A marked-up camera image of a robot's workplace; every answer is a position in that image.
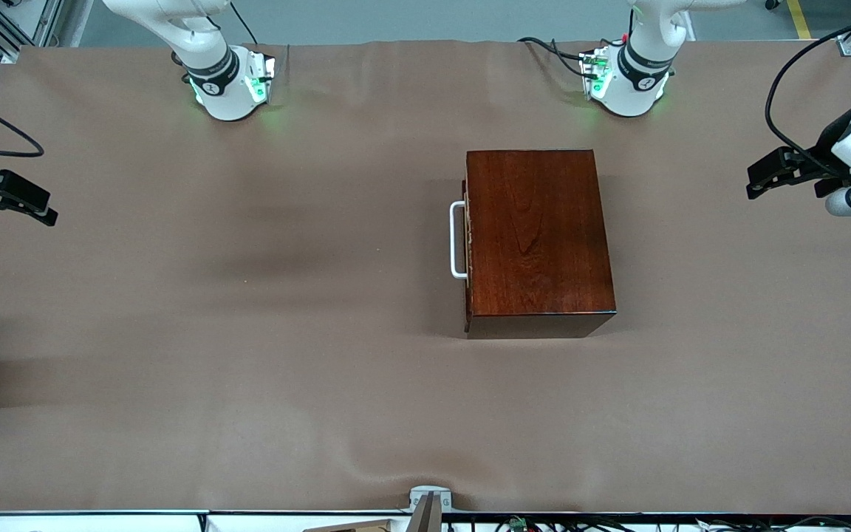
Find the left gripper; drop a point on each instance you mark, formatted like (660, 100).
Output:
(825, 153)

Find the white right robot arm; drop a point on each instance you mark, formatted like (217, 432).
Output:
(226, 92)

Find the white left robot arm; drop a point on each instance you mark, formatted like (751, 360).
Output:
(629, 81)

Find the dark red wooden cabinet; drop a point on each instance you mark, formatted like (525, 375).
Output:
(544, 236)

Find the large brown table cloth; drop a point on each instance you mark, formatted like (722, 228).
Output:
(322, 406)

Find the flat tan wood piece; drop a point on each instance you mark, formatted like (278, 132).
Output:
(366, 527)

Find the silver aluminium frame structure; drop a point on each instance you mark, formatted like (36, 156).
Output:
(45, 22)

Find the grey metal mounting bracket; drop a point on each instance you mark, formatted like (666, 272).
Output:
(429, 496)

